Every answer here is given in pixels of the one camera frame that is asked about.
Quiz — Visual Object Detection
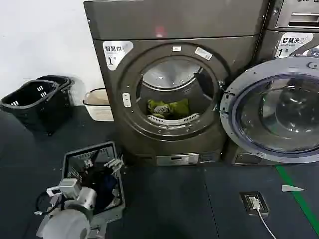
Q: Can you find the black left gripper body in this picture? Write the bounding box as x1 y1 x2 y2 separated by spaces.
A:
83 166 111 193

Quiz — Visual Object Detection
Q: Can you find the grey dryer with round opening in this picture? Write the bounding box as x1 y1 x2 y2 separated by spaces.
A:
83 0 272 167

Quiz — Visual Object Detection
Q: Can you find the metal floor socket box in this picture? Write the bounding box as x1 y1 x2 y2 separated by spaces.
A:
239 191 270 216

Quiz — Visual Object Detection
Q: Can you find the white woven basket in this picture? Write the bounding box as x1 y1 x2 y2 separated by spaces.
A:
82 88 115 122

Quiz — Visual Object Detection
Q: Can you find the large black plastic basket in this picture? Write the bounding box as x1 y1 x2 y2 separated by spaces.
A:
0 79 73 136

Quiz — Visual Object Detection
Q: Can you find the grey machine with drawer handle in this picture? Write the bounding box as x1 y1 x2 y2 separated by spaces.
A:
268 0 319 32

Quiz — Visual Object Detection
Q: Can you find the green floor tape line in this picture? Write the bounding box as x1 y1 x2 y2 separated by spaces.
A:
275 165 319 231

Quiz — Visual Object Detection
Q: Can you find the green garment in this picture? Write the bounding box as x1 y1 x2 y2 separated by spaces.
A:
147 98 190 118

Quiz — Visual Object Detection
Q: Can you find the grey washer with number sticker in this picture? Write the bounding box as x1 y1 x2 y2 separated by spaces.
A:
224 28 319 167

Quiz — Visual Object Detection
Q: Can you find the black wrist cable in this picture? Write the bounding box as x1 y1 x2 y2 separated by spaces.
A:
34 191 66 218

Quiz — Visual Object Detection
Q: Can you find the round glass dryer door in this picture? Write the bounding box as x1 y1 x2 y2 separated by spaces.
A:
219 56 319 165

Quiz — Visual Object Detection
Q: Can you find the dark blue cloth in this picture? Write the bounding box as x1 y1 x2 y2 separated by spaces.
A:
96 172 119 212

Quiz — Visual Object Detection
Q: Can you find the white plug with cable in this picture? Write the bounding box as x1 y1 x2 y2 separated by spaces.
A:
246 195 276 239

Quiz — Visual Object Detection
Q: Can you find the grey laundry basket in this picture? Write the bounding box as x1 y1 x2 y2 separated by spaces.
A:
62 141 127 224

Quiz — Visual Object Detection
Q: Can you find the white tape piece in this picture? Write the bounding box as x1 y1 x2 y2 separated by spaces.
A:
281 184 306 192

